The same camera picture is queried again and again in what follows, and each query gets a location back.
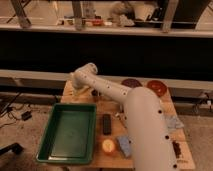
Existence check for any black power adapter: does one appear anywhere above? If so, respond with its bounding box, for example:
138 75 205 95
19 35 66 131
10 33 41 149
21 111 32 121

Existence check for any red bowl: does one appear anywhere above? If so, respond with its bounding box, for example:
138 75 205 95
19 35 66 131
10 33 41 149
147 80 167 97

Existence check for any green plastic tray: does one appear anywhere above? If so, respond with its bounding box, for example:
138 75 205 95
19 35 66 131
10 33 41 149
37 103 96 165

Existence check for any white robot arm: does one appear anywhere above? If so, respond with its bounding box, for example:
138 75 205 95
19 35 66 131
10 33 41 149
71 63 179 171

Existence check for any black chair base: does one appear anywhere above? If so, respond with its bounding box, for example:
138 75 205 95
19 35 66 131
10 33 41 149
0 143 23 156

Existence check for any black remote control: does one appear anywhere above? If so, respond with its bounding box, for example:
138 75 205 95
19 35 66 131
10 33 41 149
102 114 111 135

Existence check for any blue folded cloth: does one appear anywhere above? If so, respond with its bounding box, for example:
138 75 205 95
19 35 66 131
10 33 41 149
166 116 184 132

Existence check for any yellow banana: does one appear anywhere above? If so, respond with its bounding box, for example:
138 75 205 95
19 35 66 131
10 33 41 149
72 86 90 96

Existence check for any brown grape bunch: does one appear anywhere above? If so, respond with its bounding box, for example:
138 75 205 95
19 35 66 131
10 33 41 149
172 141 181 158

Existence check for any orange round fruit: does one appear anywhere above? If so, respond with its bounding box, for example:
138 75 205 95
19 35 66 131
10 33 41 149
101 139 116 155

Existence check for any blue sponge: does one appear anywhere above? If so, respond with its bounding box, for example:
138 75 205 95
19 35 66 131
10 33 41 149
116 135 131 158

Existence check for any purple bowl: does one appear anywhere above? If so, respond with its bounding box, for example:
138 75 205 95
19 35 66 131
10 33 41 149
121 78 142 88

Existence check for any small dark metal cup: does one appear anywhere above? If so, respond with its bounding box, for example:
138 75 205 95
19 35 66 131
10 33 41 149
91 89 100 97

